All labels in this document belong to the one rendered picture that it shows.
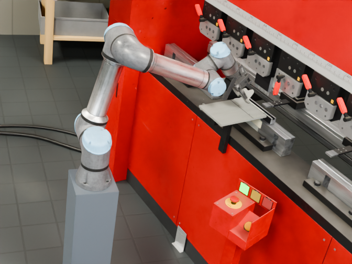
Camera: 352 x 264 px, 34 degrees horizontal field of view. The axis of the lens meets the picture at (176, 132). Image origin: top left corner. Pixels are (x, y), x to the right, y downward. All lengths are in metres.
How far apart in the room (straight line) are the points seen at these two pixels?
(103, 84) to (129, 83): 1.05
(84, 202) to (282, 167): 0.88
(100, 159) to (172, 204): 1.06
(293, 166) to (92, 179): 0.89
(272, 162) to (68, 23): 2.89
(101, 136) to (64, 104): 2.24
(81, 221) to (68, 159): 1.49
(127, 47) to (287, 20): 0.72
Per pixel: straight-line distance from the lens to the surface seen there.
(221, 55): 2.44
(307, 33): 2.44
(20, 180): 3.74
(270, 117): 2.71
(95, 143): 2.31
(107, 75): 2.34
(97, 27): 5.12
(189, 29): 3.46
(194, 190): 3.10
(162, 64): 2.23
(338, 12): 2.33
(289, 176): 2.57
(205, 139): 2.91
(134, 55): 2.18
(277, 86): 2.54
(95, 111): 2.41
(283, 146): 2.65
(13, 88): 4.76
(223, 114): 2.64
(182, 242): 3.32
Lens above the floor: 2.26
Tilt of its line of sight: 31 degrees down
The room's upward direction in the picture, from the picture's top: 10 degrees clockwise
